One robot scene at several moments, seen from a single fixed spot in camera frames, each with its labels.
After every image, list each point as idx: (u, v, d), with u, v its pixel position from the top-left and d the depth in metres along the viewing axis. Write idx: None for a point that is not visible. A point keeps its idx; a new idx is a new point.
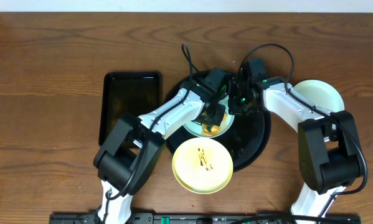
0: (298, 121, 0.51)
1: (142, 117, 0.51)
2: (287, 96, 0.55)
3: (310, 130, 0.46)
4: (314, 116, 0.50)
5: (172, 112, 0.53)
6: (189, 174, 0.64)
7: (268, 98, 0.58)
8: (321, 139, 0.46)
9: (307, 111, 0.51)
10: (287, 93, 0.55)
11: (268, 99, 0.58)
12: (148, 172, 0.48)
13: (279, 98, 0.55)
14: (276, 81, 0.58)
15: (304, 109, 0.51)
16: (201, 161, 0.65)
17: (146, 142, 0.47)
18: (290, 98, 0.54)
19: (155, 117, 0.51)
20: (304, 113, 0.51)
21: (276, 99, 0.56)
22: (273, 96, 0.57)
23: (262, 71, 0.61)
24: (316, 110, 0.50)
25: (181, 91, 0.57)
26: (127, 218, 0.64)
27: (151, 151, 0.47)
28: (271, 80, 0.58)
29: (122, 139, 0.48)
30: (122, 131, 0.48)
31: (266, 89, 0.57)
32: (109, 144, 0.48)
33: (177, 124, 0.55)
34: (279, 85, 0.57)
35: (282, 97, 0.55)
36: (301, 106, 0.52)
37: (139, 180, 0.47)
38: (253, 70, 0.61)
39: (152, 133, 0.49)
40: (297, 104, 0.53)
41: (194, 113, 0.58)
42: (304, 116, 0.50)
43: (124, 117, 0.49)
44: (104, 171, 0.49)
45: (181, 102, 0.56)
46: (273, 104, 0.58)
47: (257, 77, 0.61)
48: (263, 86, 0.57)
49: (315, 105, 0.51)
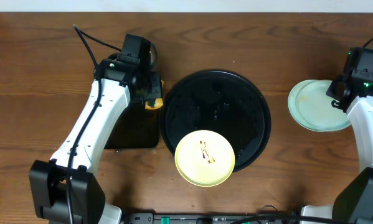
0: (371, 157, 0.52)
1: (57, 157, 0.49)
2: None
3: None
4: None
5: (89, 127, 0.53)
6: (190, 168, 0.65)
7: (358, 112, 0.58)
8: None
9: None
10: None
11: (355, 110, 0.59)
12: (91, 204, 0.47)
13: (368, 119, 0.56)
14: None
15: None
16: (203, 154, 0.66)
17: (69, 183, 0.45)
18: None
19: (71, 147, 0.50)
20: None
21: (364, 117, 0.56)
22: (364, 116, 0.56)
23: (370, 68, 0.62)
24: None
25: (95, 89, 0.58)
26: (120, 214, 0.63)
27: (80, 190, 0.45)
28: None
29: (47, 191, 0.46)
30: (40, 182, 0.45)
31: (362, 98, 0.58)
32: (39, 200, 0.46)
33: (104, 133, 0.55)
34: None
35: (372, 119, 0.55)
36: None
37: (86, 216, 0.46)
38: (361, 62, 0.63)
39: (75, 170, 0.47)
40: None
41: (121, 102, 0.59)
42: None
43: (37, 169, 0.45)
44: (51, 221, 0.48)
45: (97, 105, 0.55)
46: (357, 119, 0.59)
47: (360, 71, 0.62)
48: (360, 94, 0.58)
49: None
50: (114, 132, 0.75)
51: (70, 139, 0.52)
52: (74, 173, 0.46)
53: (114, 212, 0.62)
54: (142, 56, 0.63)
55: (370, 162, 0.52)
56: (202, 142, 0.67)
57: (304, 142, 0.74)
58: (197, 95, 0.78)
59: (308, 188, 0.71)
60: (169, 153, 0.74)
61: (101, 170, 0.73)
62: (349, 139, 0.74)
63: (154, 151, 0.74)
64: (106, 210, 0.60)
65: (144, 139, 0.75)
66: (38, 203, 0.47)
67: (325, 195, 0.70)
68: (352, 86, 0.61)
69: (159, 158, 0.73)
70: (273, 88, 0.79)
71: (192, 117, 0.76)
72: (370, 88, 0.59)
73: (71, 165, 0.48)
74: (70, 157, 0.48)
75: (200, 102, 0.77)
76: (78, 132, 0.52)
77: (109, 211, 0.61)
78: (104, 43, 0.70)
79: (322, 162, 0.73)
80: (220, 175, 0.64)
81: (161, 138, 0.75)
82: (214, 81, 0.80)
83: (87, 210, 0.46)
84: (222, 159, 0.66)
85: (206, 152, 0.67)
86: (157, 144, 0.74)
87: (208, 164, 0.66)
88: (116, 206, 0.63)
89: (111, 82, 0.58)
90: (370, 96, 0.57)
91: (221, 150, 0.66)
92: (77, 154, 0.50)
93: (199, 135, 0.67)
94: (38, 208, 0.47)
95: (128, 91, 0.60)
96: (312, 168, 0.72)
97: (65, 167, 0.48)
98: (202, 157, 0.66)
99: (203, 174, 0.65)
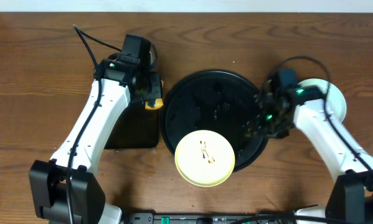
0: (336, 163, 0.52)
1: (58, 157, 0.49)
2: (326, 122, 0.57)
3: (351, 185, 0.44)
4: (355, 164, 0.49)
5: (89, 127, 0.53)
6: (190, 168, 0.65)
7: (307, 122, 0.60)
8: (362, 195, 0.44)
9: (350, 157, 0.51)
10: (326, 119, 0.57)
11: (303, 119, 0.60)
12: (91, 204, 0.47)
13: (318, 126, 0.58)
14: (314, 98, 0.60)
15: (347, 153, 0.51)
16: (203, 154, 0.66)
17: (69, 184, 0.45)
18: (329, 126, 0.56)
19: (71, 147, 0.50)
20: (345, 158, 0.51)
21: (314, 125, 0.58)
22: (314, 124, 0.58)
23: (292, 80, 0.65)
24: (358, 158, 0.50)
25: (95, 89, 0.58)
26: (120, 214, 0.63)
27: (80, 190, 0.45)
28: (307, 94, 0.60)
29: (47, 191, 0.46)
30: (40, 182, 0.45)
31: (301, 106, 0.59)
32: (39, 200, 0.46)
33: (104, 133, 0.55)
34: (316, 102, 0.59)
35: (321, 124, 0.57)
36: (342, 149, 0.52)
37: (85, 216, 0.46)
38: (283, 79, 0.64)
39: (75, 170, 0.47)
40: (338, 144, 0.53)
41: (121, 103, 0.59)
42: (345, 160, 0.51)
43: (36, 168, 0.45)
44: (51, 221, 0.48)
45: (97, 105, 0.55)
46: (309, 128, 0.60)
47: (288, 86, 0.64)
48: (299, 102, 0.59)
49: (360, 152, 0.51)
50: (114, 131, 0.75)
51: (70, 139, 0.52)
52: (74, 173, 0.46)
53: (114, 212, 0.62)
54: (142, 56, 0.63)
55: (336, 167, 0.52)
56: (202, 142, 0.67)
57: (304, 142, 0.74)
58: (197, 95, 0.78)
59: (308, 188, 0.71)
60: (169, 153, 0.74)
61: (101, 170, 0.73)
62: None
63: (154, 151, 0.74)
64: (106, 210, 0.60)
65: (144, 139, 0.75)
66: (38, 203, 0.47)
67: (325, 195, 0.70)
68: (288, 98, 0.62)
69: (159, 158, 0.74)
70: None
71: (192, 117, 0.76)
72: (303, 94, 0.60)
73: (71, 165, 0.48)
74: (69, 157, 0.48)
75: (200, 102, 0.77)
76: (78, 132, 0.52)
77: (109, 211, 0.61)
78: (104, 43, 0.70)
79: (322, 162, 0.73)
80: (219, 176, 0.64)
81: (161, 138, 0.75)
82: (214, 81, 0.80)
83: (87, 210, 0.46)
84: (222, 159, 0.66)
85: (206, 152, 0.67)
86: (157, 144, 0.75)
87: (208, 164, 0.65)
88: (116, 206, 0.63)
89: (111, 82, 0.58)
90: (309, 102, 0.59)
91: (221, 150, 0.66)
92: (77, 154, 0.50)
93: (199, 135, 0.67)
94: (38, 208, 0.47)
95: (128, 91, 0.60)
96: (312, 168, 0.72)
97: (65, 167, 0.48)
98: (202, 157, 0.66)
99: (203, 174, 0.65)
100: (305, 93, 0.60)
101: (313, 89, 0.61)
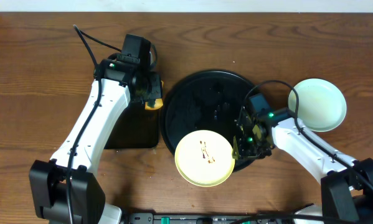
0: (318, 170, 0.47)
1: (58, 157, 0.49)
2: (300, 135, 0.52)
3: (335, 186, 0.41)
4: (336, 166, 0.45)
5: (89, 127, 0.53)
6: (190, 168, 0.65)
7: (282, 139, 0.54)
8: (348, 195, 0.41)
9: (328, 160, 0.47)
10: (300, 133, 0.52)
11: (278, 138, 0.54)
12: (91, 203, 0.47)
13: (294, 141, 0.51)
14: (284, 118, 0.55)
15: (324, 157, 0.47)
16: (203, 154, 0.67)
17: (69, 184, 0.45)
18: (304, 137, 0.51)
19: (71, 147, 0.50)
20: (324, 162, 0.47)
21: (289, 140, 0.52)
22: (289, 140, 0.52)
23: (263, 104, 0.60)
24: (337, 158, 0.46)
25: (95, 89, 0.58)
26: (120, 214, 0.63)
27: (80, 190, 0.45)
28: (279, 117, 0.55)
29: (47, 191, 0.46)
30: (40, 182, 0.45)
31: (274, 126, 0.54)
32: (39, 200, 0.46)
33: (104, 133, 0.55)
34: (287, 120, 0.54)
35: (297, 139, 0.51)
36: (321, 154, 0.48)
37: (84, 216, 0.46)
38: (254, 105, 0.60)
39: (75, 170, 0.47)
40: (314, 151, 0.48)
41: (121, 103, 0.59)
42: (325, 165, 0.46)
43: (37, 168, 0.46)
44: (51, 221, 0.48)
45: (97, 105, 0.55)
46: (284, 144, 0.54)
47: (261, 112, 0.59)
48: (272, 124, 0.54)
49: (336, 152, 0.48)
50: (114, 131, 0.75)
51: (70, 139, 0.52)
52: (74, 173, 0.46)
53: (114, 212, 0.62)
54: (142, 56, 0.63)
55: (319, 175, 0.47)
56: (202, 143, 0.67)
57: None
58: (197, 95, 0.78)
59: (308, 188, 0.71)
60: (169, 153, 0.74)
61: (101, 170, 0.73)
62: (349, 139, 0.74)
63: (154, 151, 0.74)
64: (106, 210, 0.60)
65: (144, 139, 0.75)
66: (39, 203, 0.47)
67: None
68: (263, 122, 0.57)
69: (159, 158, 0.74)
70: (273, 88, 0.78)
71: (192, 118, 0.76)
72: (274, 116, 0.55)
73: (71, 165, 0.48)
74: (70, 156, 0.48)
75: (200, 102, 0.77)
76: (78, 132, 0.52)
77: (109, 211, 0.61)
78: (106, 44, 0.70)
79: None
80: (219, 176, 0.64)
81: (161, 138, 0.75)
82: (214, 81, 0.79)
83: (87, 210, 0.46)
84: (221, 160, 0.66)
85: (206, 152, 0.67)
86: (157, 144, 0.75)
87: (208, 164, 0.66)
88: (116, 206, 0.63)
89: (111, 82, 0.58)
90: (281, 123, 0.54)
91: (221, 150, 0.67)
92: (77, 154, 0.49)
93: (199, 135, 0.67)
94: (38, 208, 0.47)
95: (128, 91, 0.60)
96: None
97: (65, 167, 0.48)
98: (202, 157, 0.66)
99: (203, 175, 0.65)
100: (276, 115, 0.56)
101: (284, 111, 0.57)
